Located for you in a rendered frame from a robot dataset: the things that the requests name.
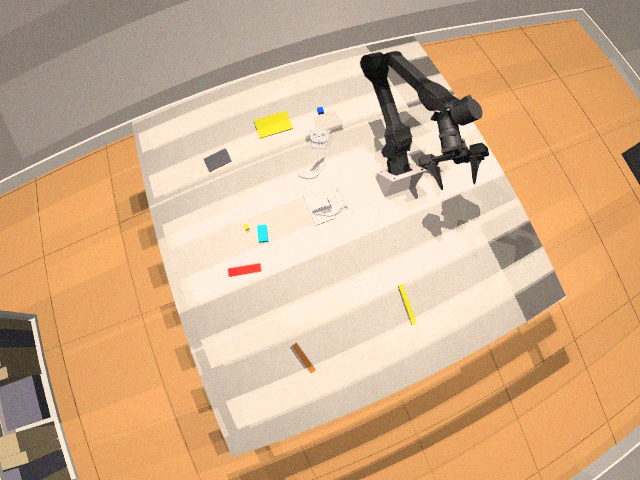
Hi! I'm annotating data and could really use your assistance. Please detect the yellow flat bar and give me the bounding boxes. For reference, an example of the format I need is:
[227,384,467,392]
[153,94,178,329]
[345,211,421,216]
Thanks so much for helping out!
[398,284,417,324]

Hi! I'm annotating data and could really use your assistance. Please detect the yellow flat rectangular plate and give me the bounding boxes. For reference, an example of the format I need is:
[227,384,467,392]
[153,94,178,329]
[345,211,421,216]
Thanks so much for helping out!
[254,111,293,139]

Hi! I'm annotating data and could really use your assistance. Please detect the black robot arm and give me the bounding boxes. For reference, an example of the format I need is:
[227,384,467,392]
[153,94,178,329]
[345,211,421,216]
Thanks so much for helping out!
[359,51,483,176]

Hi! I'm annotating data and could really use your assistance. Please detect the cyan rectangular block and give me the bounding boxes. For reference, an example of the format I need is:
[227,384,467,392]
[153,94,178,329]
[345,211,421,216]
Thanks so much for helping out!
[257,224,268,243]

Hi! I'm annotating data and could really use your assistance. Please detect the red flat bar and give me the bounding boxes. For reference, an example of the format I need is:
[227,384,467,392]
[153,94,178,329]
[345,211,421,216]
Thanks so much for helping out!
[227,263,262,277]

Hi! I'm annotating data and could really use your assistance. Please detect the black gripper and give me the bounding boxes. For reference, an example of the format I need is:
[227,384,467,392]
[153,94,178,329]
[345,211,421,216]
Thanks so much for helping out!
[419,128,489,190]

